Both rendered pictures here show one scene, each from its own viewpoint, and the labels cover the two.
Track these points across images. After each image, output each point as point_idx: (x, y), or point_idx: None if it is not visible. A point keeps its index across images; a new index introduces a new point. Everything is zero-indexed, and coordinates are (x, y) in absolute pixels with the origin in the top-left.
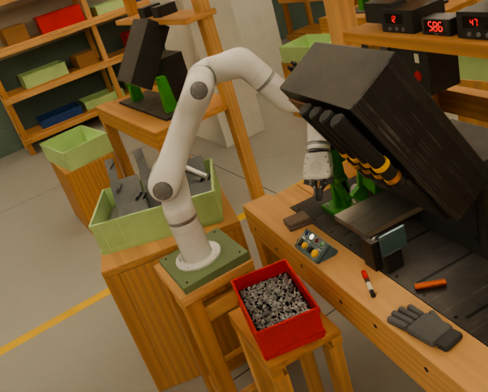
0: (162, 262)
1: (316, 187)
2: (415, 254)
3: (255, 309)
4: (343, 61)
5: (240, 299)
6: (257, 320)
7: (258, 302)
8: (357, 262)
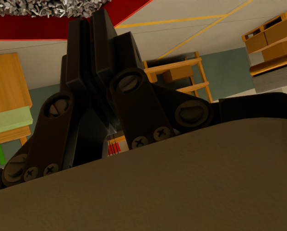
0: None
1: (103, 132)
2: None
3: (32, 10)
4: None
5: (16, 40)
6: (57, 15)
7: (27, 8)
8: None
